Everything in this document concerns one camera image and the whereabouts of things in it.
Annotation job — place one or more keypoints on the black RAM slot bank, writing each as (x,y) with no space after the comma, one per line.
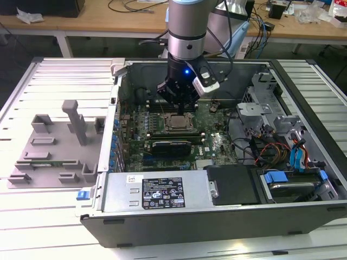
(153,108)
(173,134)

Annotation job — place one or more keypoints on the thin metal locking lever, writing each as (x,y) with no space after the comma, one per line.
(163,109)

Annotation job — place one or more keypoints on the red white bag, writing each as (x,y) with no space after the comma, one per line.
(339,10)

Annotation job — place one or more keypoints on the metal drive cage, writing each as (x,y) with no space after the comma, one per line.
(252,111)

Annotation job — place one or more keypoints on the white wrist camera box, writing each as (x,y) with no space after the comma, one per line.
(207,86)

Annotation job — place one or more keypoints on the grey power supply with label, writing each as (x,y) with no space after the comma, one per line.
(122,192)

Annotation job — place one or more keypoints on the green RAM stick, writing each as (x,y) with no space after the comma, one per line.
(54,163)

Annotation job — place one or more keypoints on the small black cube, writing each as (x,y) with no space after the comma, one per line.
(276,12)

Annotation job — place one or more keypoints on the black power adapter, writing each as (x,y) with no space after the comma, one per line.
(269,26)

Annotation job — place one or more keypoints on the wooden desk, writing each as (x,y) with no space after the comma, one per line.
(95,23)

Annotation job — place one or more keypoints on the silver CPU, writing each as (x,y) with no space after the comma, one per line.
(178,122)

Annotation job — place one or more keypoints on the white crumpled plastic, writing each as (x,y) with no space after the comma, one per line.
(28,17)

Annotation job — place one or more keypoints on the clear plastic bags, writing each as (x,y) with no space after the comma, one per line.
(311,13)

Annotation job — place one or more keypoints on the grey parts rack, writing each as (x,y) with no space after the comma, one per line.
(62,151)

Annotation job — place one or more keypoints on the white box with barcode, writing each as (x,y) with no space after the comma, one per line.
(243,50)

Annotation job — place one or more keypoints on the large black box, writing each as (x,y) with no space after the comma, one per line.
(40,6)

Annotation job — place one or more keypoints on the blue case latch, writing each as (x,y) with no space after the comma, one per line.
(82,195)

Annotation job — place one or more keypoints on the coin battery holder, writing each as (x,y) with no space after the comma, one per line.
(214,107)

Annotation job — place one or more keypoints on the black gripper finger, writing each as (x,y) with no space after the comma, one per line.
(162,89)
(195,98)

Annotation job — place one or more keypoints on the green motherboard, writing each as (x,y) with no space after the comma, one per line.
(214,127)

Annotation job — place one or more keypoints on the hard disk in blue carrier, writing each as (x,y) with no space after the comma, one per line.
(292,189)

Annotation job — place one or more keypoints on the black plastic drive shroud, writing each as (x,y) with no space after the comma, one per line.
(233,184)

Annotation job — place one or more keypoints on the black graphics card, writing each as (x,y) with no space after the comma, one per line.
(170,148)

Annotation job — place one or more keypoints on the open black PC case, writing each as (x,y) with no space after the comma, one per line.
(189,227)

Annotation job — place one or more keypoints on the silver chipset heat sink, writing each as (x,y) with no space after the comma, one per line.
(204,164)

